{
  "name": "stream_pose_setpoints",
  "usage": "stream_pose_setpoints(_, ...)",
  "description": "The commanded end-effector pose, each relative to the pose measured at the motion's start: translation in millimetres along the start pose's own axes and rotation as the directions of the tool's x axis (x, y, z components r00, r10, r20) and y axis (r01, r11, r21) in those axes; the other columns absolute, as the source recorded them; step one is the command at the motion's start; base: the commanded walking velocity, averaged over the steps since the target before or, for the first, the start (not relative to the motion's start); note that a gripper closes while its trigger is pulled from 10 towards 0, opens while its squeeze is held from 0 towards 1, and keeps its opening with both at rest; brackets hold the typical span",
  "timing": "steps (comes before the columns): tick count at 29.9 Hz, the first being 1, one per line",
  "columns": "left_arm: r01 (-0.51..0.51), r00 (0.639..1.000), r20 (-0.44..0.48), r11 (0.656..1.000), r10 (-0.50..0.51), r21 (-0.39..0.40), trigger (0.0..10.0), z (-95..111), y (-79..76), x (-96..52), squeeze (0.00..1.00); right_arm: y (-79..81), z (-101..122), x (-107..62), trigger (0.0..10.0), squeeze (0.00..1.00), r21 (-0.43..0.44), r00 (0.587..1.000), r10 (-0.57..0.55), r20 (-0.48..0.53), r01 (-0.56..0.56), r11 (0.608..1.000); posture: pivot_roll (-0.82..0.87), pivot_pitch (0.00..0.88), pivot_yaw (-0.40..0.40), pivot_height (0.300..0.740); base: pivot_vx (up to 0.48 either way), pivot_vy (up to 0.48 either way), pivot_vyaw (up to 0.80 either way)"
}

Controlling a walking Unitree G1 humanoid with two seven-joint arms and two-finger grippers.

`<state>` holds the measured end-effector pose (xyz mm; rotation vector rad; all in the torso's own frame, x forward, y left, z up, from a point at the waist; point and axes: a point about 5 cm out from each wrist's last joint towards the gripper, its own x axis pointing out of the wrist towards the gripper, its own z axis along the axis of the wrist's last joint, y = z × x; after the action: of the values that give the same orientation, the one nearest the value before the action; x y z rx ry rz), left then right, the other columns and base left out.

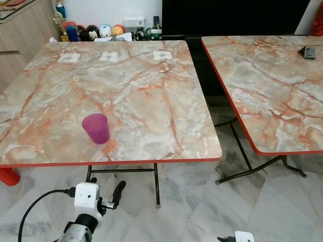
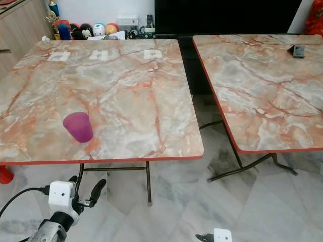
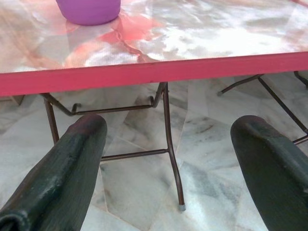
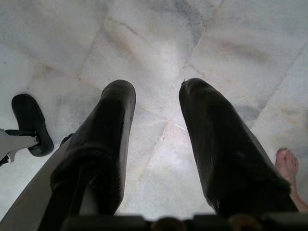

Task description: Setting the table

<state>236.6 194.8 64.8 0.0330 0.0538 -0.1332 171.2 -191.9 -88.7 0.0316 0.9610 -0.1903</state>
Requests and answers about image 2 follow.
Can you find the red plastic stool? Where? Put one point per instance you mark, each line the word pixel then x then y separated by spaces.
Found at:
pixel 5 175

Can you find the purple plastic cup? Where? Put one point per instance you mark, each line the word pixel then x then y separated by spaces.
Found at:
pixel 78 127

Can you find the white paper label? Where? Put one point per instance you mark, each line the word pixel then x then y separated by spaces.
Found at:
pixel 98 55
pixel 152 53
pixel 59 56

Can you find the white paper sheet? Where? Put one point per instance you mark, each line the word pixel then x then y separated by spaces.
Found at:
pixel 116 35

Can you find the white wall socket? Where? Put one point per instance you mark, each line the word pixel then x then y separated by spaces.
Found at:
pixel 127 20

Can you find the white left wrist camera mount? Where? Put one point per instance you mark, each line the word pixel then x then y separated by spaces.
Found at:
pixel 60 196

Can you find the marble pattern folding table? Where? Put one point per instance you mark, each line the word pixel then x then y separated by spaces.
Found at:
pixel 131 101
pixel 267 91

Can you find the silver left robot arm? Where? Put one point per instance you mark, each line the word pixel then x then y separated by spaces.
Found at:
pixel 48 233

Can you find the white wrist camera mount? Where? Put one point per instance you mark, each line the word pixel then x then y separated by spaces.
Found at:
pixel 222 236
pixel 60 196

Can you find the black remote control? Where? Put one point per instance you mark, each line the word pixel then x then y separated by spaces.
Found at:
pixel 149 20

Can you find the black television screen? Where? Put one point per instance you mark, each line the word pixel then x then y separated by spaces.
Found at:
pixel 227 16

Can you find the black mouse doll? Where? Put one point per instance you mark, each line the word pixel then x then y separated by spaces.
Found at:
pixel 83 31

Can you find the green and white toy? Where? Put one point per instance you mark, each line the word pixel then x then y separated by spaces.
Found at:
pixel 145 33

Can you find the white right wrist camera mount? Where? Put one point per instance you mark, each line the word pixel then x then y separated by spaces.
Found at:
pixel 222 236

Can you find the small black device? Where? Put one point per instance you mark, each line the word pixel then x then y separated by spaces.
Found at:
pixel 298 51

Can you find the gold and blue trophy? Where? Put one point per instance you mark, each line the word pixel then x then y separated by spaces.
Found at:
pixel 53 11

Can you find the light wooden cabinet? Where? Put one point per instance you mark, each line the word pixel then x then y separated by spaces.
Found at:
pixel 17 30

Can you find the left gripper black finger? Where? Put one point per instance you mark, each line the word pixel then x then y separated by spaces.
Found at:
pixel 98 191
pixel 73 179

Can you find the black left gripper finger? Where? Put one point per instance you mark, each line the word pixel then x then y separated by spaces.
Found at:
pixel 205 238

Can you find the white round doll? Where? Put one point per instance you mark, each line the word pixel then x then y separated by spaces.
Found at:
pixel 98 29

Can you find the red hanging ornament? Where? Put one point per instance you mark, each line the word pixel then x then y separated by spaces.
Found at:
pixel 314 22

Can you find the red and blue toy figure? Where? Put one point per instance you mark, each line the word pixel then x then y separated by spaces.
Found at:
pixel 63 30

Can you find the orange round doll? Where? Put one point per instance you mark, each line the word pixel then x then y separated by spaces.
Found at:
pixel 111 28

